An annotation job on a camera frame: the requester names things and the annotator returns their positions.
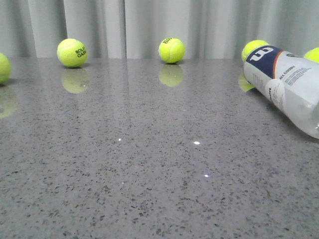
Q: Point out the white blue tennis ball can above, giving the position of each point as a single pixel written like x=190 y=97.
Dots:
x=289 y=81

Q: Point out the centre yellow tennis ball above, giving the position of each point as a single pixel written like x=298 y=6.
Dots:
x=171 y=50

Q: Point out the yellow Roland Garros tennis ball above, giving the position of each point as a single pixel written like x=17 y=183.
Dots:
x=71 y=52

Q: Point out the yellow Wilson tennis ball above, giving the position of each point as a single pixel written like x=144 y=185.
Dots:
x=250 y=46

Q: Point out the far-left yellow tennis ball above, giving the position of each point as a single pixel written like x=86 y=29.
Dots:
x=5 y=68

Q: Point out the far-right yellow tennis ball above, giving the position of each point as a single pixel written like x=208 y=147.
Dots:
x=312 y=55

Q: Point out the grey-white pleated curtain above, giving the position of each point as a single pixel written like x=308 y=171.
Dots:
x=214 y=29

